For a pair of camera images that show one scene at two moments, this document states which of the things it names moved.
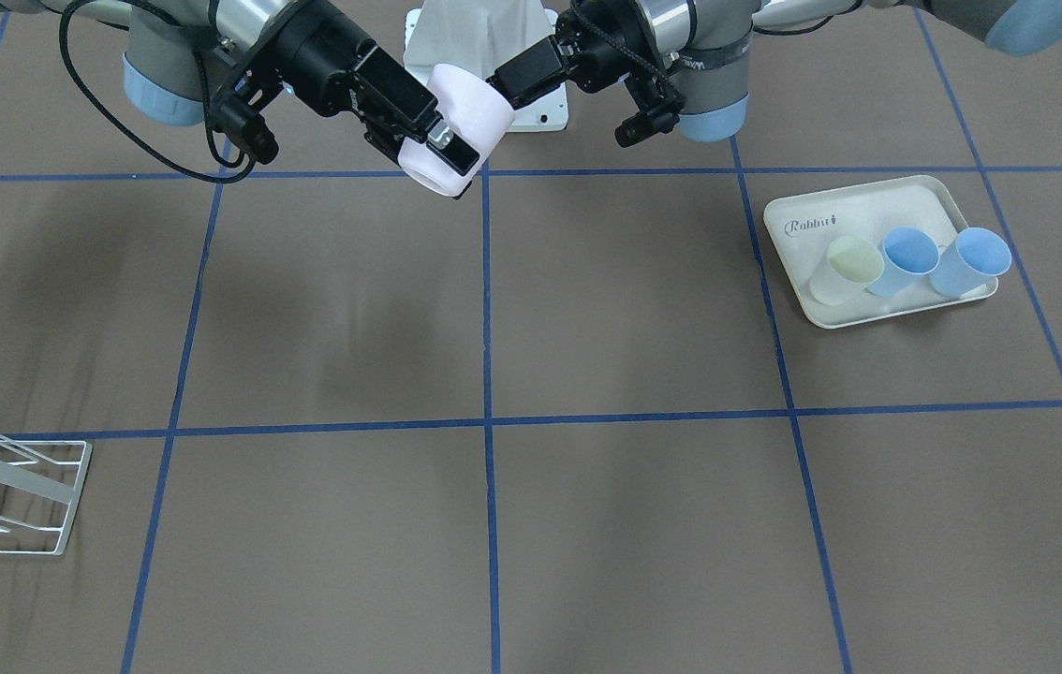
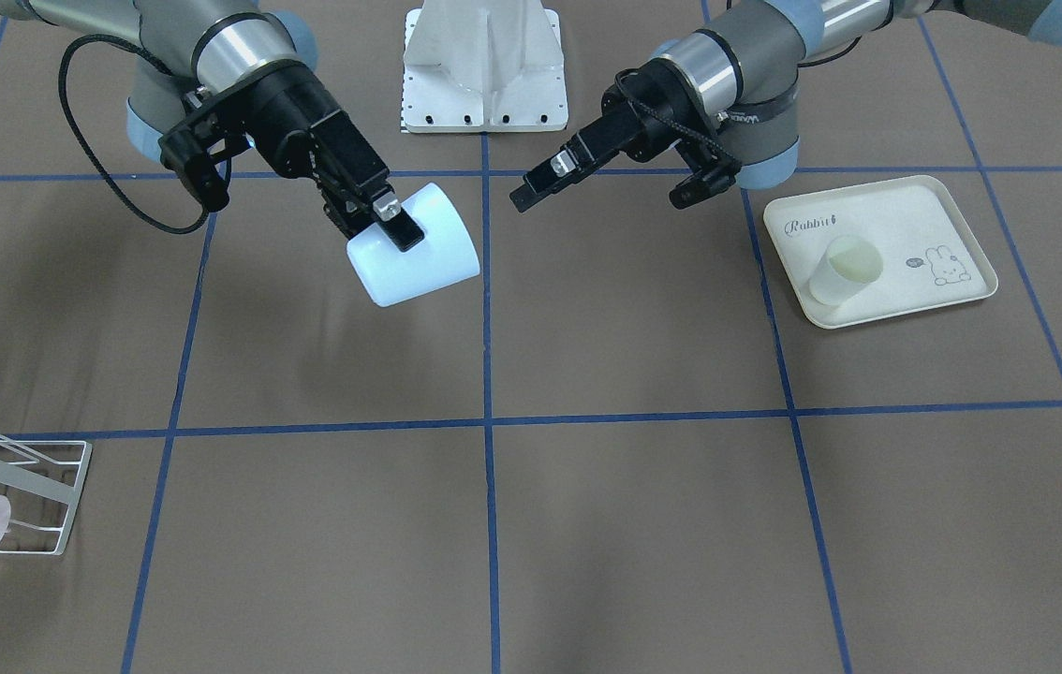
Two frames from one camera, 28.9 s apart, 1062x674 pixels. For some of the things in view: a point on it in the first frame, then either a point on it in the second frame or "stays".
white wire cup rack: x=0 y=495 stays
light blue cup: x=909 y=255 → x=444 y=256
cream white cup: x=850 y=264 stays
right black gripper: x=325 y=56 → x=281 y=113
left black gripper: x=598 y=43 → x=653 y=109
